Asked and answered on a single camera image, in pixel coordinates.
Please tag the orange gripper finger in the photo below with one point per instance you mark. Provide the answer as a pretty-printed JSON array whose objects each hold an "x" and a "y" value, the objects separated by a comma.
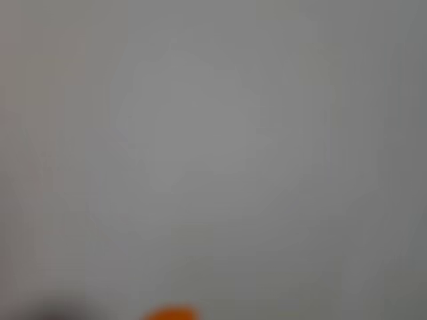
[{"x": 170, "y": 314}]

